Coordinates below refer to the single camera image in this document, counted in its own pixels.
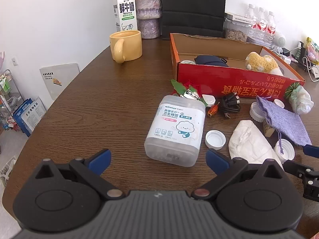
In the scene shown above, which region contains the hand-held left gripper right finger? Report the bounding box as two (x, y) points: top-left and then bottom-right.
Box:
(191, 148), (286, 201)

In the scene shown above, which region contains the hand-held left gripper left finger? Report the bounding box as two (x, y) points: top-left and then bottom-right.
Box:
(31, 148), (124, 201)

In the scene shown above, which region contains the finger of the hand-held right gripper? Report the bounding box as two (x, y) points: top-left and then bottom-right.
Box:
(283, 160), (319, 202)
(303, 144), (319, 159)

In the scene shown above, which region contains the white bottle cap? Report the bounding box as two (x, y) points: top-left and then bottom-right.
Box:
(205, 129), (226, 150)
(273, 139), (295, 163)

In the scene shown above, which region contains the white cloth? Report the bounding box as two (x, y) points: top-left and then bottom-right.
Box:
(229, 120), (285, 165)

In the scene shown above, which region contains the purple knitted pouch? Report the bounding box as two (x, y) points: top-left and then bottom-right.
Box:
(256, 96), (312, 155)

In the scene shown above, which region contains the clear cotton bud container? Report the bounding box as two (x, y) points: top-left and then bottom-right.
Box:
(145, 95), (206, 167)

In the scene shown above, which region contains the large ridged white cap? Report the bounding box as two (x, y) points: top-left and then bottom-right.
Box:
(250, 102), (268, 123)

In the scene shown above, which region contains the red green flower clip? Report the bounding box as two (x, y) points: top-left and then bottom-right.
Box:
(170, 79), (207, 105)

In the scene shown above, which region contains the red cardboard box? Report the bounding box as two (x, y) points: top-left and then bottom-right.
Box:
(169, 33), (306, 105)

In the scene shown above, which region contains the yellow white plush toy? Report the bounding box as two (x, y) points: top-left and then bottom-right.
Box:
(244, 52), (285, 76)

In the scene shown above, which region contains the small beige block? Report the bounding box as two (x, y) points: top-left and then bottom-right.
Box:
(263, 121), (275, 137)

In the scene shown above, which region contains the orange dried flower bud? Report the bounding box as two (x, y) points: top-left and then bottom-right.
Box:
(208, 102), (220, 117)

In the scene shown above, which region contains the white blue package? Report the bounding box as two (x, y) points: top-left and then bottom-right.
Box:
(21, 97), (46, 135)

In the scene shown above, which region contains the white board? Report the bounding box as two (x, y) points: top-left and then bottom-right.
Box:
(39, 63), (81, 101)

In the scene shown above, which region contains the white plastic bag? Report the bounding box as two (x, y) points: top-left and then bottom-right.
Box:
(0, 156), (15, 187)

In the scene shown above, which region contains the yellow pink snack packet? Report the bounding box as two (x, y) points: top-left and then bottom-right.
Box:
(305, 37), (319, 64)

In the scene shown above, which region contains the white robot-shaped speaker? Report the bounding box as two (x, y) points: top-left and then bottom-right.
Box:
(272, 33), (287, 50)

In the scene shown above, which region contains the yellow mug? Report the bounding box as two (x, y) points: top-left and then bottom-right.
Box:
(109, 30), (143, 64)

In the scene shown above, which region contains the clear seed container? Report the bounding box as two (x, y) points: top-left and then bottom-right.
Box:
(223, 12), (251, 43)

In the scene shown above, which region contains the white green milk carton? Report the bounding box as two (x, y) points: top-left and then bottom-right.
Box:
(113, 0), (138, 33)

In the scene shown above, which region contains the black paper bag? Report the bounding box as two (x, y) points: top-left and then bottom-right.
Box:
(161, 0), (227, 40)

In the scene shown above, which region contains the purple ceramic vase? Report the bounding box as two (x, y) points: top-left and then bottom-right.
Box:
(132, 0), (162, 39)

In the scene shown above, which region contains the metal wire rack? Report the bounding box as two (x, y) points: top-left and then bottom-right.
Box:
(0, 70), (22, 130)

